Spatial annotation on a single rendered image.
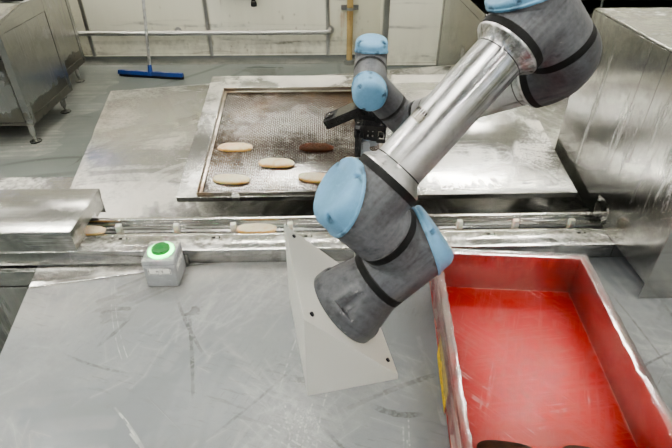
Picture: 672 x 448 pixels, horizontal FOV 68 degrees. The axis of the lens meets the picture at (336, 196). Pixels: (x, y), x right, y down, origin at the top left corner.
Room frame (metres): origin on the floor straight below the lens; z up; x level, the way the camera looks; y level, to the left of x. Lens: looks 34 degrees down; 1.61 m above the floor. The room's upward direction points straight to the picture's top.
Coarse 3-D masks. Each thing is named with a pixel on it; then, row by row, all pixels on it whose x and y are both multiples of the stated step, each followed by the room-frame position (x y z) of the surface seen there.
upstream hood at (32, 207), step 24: (0, 192) 1.04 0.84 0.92; (24, 192) 1.04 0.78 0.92; (48, 192) 1.04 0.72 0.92; (72, 192) 1.04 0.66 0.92; (96, 192) 1.04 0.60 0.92; (0, 216) 0.94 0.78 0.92; (24, 216) 0.94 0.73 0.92; (48, 216) 0.94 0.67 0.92; (72, 216) 0.94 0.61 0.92; (0, 240) 0.88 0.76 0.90; (24, 240) 0.88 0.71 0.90; (48, 240) 0.88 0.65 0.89; (72, 240) 0.88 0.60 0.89
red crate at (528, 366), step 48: (480, 288) 0.80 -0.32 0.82; (480, 336) 0.66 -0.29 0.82; (528, 336) 0.66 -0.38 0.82; (576, 336) 0.66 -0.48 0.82; (480, 384) 0.55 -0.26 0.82; (528, 384) 0.55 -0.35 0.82; (576, 384) 0.55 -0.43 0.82; (480, 432) 0.46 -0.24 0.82; (528, 432) 0.46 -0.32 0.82; (576, 432) 0.46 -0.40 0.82; (624, 432) 0.46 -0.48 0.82
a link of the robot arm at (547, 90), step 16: (592, 48) 0.78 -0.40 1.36; (576, 64) 0.77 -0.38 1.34; (592, 64) 0.78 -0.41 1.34; (528, 80) 0.83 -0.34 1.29; (544, 80) 0.80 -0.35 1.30; (560, 80) 0.78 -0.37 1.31; (576, 80) 0.78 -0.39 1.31; (512, 96) 0.86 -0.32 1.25; (528, 96) 0.83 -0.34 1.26; (544, 96) 0.81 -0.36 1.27; (560, 96) 0.81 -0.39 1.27; (400, 112) 1.01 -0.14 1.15; (496, 112) 0.89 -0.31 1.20
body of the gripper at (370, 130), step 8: (368, 112) 1.15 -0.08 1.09; (360, 120) 1.15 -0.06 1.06; (368, 120) 1.15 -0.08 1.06; (376, 120) 1.15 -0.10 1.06; (360, 128) 1.14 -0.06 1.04; (368, 128) 1.13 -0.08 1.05; (376, 128) 1.13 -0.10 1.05; (384, 128) 1.13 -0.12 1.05; (360, 136) 1.14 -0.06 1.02; (368, 136) 1.15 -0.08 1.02; (376, 136) 1.15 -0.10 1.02; (384, 136) 1.13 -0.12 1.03
